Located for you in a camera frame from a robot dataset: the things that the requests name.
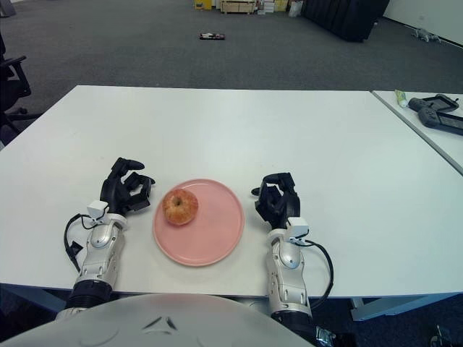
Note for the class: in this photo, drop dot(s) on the black office chair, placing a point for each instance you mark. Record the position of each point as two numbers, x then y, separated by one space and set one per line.
11 90

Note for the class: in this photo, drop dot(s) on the black flat tray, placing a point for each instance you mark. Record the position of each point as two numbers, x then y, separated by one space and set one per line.
212 36

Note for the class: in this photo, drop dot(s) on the grey bin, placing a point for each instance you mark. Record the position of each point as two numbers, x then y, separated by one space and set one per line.
7 8

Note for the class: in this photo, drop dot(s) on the red yellow apple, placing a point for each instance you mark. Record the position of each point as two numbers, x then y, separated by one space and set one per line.
180 207

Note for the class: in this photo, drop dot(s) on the white bag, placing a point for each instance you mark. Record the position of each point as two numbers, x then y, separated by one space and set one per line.
294 9

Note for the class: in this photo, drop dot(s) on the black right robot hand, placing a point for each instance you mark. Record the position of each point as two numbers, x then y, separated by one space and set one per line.
284 206

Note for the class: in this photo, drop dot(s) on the white right wrist sensor box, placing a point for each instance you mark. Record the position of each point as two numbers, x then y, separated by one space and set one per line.
298 227

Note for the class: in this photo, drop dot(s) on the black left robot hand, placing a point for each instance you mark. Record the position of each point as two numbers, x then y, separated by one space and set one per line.
115 195

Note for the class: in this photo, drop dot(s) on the white wrist sensor box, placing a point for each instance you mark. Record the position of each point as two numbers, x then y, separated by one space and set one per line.
298 227
97 210

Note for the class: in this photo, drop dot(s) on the black handheld controller with screen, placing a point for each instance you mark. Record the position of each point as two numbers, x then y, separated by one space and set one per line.
416 104
428 118

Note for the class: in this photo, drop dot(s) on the wooden pallet crate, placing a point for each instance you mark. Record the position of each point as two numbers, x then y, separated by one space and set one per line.
238 6

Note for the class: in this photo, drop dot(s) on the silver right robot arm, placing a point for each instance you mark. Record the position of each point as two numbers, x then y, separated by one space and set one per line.
289 271

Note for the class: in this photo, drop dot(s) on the white left wrist sensor box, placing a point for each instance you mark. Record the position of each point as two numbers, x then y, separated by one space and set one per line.
97 210

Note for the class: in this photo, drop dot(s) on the silver grey robot torso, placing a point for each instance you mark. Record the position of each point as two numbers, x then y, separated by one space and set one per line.
144 325

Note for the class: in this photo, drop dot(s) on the black curtain partition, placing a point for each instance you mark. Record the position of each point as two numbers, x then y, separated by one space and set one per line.
343 18

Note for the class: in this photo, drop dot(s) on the yellow cardboard box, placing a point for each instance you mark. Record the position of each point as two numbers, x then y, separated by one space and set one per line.
203 4

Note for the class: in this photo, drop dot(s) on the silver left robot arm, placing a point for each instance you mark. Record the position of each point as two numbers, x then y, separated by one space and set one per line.
101 253

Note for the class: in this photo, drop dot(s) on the white table base frame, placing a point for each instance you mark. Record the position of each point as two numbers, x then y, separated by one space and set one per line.
398 305

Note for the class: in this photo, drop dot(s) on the stacked white boxes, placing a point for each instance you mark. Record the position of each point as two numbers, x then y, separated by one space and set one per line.
267 6

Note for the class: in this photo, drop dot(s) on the small grey robot dog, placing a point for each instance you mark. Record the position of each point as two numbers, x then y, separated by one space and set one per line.
425 35

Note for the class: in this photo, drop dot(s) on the green white tube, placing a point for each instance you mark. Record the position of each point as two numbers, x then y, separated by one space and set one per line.
401 98

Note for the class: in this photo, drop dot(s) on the pink round plate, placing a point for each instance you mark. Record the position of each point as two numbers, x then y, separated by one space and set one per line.
217 231

